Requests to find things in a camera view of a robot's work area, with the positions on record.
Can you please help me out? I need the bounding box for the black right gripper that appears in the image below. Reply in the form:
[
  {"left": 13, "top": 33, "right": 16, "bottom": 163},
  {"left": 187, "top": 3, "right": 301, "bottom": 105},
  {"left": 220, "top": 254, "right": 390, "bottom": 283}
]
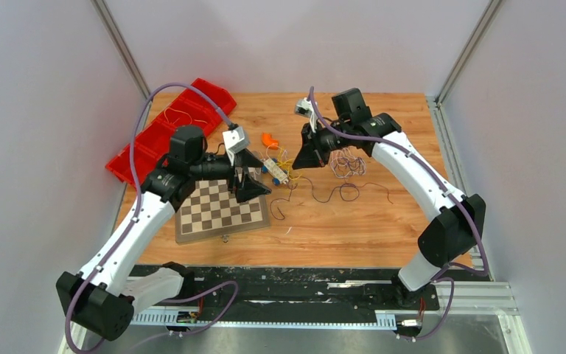
[{"left": 293, "top": 120, "right": 351, "bottom": 170}]

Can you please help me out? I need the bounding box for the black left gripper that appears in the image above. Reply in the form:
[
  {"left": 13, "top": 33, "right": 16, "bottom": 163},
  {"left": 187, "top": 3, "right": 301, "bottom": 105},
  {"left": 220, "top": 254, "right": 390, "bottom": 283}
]
[{"left": 189, "top": 147, "right": 271, "bottom": 202}]

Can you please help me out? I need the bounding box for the dark blue wire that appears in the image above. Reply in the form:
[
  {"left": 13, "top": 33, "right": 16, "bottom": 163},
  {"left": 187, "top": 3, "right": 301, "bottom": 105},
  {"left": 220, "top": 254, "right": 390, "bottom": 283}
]
[{"left": 269, "top": 178, "right": 394, "bottom": 222}]

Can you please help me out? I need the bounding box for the yellow wire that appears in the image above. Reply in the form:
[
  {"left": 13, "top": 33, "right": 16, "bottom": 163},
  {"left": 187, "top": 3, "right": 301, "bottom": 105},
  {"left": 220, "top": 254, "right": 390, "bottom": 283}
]
[{"left": 164, "top": 107, "right": 207, "bottom": 127}]

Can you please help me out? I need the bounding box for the orange pipe elbow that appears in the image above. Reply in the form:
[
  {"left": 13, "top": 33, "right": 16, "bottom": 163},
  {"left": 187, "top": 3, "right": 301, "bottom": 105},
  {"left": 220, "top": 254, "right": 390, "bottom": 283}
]
[{"left": 261, "top": 133, "right": 279, "bottom": 150}]

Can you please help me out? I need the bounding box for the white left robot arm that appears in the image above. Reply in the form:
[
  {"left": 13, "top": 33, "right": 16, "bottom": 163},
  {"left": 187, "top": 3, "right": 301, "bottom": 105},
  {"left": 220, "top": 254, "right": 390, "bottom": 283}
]
[{"left": 56, "top": 123, "right": 271, "bottom": 341}]

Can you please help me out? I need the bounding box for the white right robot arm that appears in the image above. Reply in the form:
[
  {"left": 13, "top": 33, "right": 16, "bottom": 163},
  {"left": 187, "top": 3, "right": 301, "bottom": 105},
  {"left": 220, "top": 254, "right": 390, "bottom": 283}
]
[{"left": 293, "top": 88, "right": 486, "bottom": 308}]

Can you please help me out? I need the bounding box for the white blue toy car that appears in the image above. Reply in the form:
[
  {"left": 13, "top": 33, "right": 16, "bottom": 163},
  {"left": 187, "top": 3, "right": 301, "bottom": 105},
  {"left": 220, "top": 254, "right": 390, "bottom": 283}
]
[{"left": 261, "top": 158, "right": 290, "bottom": 186}]

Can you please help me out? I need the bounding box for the wooden chessboard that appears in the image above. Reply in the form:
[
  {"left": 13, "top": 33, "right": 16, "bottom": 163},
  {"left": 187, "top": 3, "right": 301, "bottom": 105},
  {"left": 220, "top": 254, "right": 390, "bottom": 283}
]
[{"left": 175, "top": 180, "right": 270, "bottom": 244}]

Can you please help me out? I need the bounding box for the red plastic bin tray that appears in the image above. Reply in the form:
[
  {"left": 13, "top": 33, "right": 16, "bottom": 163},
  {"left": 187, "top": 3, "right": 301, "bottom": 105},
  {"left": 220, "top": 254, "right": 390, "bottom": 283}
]
[{"left": 105, "top": 78, "right": 237, "bottom": 187}]

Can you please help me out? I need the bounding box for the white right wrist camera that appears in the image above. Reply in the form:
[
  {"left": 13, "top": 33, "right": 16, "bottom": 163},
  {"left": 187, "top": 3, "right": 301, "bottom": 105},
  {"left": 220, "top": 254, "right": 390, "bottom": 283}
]
[{"left": 294, "top": 97, "right": 318, "bottom": 133}]

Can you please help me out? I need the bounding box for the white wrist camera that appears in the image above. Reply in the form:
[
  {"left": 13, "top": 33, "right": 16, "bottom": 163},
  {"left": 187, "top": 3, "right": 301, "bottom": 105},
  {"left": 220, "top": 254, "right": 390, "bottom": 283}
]
[
  {"left": 223, "top": 124, "right": 250, "bottom": 167},
  {"left": 294, "top": 97, "right": 318, "bottom": 133}
]

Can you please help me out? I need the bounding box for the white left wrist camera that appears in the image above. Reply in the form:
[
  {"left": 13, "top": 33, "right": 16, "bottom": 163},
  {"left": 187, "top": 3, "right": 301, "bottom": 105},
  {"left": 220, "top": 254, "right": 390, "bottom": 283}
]
[{"left": 223, "top": 124, "right": 250, "bottom": 167}]

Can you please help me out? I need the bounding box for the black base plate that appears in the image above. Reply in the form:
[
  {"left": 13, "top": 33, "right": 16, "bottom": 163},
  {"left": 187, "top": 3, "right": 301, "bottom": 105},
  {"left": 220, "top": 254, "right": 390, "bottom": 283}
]
[{"left": 102, "top": 265, "right": 492, "bottom": 325}]

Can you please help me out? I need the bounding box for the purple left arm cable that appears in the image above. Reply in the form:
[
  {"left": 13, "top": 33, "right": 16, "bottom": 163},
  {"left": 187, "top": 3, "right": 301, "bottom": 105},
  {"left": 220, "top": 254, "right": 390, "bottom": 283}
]
[{"left": 64, "top": 82, "right": 241, "bottom": 354}]

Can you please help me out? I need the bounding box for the aluminium frame rail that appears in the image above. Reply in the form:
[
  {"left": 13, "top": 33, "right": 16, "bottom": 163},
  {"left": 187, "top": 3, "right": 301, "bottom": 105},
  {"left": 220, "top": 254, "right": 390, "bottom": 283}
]
[{"left": 72, "top": 276, "right": 531, "bottom": 353}]

